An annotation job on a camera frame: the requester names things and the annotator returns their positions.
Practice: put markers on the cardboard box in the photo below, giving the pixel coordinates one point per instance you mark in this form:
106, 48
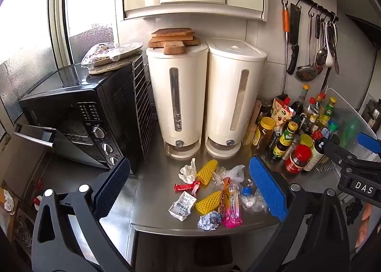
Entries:
26, 173

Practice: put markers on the foil ball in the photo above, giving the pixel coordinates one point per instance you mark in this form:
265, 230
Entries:
210, 221

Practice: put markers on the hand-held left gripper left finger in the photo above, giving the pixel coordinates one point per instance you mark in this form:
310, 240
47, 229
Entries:
111, 188

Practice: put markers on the yellow foam fruit net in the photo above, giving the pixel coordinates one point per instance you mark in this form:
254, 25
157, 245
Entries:
207, 172
208, 203

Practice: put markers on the tall dark bottle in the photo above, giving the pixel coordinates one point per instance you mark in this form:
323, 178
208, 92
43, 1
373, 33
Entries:
300, 102

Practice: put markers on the white tissue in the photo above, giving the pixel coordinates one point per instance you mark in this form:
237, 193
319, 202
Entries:
187, 171

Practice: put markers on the translucent plastic board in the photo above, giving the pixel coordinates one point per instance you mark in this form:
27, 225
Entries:
351, 120

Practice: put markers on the woven trivet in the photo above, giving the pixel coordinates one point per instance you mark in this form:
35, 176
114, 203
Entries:
113, 66

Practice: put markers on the cream rice dispenser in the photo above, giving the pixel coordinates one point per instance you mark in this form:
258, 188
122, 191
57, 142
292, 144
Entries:
160, 96
223, 96

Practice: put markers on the metal skimmer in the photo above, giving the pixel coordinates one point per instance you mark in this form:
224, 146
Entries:
306, 72

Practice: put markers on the bamboo pot brush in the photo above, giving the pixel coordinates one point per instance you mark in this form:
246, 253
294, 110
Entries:
252, 129

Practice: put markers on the clear bottle with red cap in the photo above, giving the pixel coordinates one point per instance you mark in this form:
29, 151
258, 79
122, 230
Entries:
310, 107

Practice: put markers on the green bottle with yellow cap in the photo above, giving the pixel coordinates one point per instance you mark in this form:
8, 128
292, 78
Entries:
330, 108

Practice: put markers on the metal spoon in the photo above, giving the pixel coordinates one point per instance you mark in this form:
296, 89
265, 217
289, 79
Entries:
321, 54

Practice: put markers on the dark bottle with white label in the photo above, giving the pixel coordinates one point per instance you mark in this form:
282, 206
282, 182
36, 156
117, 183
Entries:
317, 151

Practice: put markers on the plastic wrapped plate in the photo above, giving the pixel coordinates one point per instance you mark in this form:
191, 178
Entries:
110, 53

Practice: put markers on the red lid chili jar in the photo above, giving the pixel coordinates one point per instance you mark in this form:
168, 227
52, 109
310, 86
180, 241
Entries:
297, 160

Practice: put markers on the white plastic bag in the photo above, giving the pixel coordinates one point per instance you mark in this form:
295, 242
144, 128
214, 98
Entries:
235, 172

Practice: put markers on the person's right hand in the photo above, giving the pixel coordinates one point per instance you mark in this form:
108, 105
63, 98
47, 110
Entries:
366, 218

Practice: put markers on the red candy wrapper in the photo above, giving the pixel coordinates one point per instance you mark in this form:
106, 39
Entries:
186, 187

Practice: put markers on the frosted glass window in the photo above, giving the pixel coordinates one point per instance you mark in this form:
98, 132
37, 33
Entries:
35, 22

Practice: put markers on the black toaster oven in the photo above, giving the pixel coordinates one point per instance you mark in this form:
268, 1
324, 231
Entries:
89, 93

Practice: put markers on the white spoon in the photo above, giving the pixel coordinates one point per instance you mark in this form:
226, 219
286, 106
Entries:
328, 60

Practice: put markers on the black lid jar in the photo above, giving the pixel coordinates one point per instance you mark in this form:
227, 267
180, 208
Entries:
265, 108

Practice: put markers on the dark range hood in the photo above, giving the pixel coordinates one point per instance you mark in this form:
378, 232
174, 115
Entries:
366, 29

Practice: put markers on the yellow lid honey jar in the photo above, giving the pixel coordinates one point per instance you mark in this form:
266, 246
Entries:
263, 132

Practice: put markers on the beige snack pouch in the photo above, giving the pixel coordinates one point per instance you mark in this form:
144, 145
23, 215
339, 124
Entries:
281, 113

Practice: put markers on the metal pot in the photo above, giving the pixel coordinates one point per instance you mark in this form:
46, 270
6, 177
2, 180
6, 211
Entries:
372, 115

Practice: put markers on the white paper packet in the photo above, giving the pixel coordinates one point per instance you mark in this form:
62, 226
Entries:
181, 206

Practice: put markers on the glass spice shaker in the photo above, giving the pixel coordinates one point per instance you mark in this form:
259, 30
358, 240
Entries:
293, 144

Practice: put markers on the dark cloud wall decal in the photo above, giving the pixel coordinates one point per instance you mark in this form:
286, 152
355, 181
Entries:
354, 212

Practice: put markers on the orange candy wrapper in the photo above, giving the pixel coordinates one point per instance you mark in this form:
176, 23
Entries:
223, 194

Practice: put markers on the crushed clear plastic bottle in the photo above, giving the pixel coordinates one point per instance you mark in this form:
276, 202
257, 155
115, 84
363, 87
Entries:
251, 197

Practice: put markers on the pink candy tube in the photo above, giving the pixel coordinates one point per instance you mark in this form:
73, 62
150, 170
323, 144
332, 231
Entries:
233, 209

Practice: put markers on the clear plastic wrapper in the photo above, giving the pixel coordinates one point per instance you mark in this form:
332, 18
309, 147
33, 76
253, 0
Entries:
218, 176

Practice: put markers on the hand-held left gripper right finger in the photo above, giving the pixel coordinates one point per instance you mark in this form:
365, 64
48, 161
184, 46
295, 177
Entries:
268, 188

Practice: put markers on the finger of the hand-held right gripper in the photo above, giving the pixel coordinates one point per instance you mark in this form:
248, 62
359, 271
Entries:
336, 150
370, 142

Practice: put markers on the green label sauce bottle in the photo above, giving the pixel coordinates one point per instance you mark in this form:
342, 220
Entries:
284, 141

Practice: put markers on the black spatula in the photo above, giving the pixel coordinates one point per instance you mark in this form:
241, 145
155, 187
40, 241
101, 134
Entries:
326, 78

